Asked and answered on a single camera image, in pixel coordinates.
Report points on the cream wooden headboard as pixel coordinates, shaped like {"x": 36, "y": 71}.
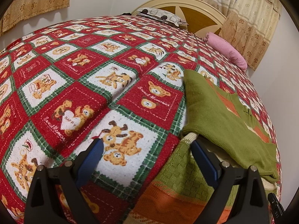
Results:
{"x": 199, "y": 16}

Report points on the white car print pillow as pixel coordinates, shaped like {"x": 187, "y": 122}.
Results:
{"x": 161, "y": 16}

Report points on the beige patterned left curtain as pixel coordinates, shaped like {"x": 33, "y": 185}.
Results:
{"x": 21, "y": 10}

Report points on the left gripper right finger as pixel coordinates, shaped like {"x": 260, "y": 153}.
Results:
{"x": 242, "y": 186}

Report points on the beige patterned curtain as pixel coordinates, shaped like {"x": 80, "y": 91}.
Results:
{"x": 21, "y": 10}
{"x": 250, "y": 26}

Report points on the red bear patchwork bedspread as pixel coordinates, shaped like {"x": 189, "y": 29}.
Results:
{"x": 117, "y": 78}

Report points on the beige patterned right curtain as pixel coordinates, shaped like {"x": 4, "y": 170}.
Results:
{"x": 250, "y": 26}

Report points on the pink pillow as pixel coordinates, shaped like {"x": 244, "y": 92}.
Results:
{"x": 226, "y": 49}

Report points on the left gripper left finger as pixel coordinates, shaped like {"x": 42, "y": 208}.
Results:
{"x": 43, "y": 204}

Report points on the green orange knitted sweater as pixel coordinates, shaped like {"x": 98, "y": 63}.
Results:
{"x": 179, "y": 193}

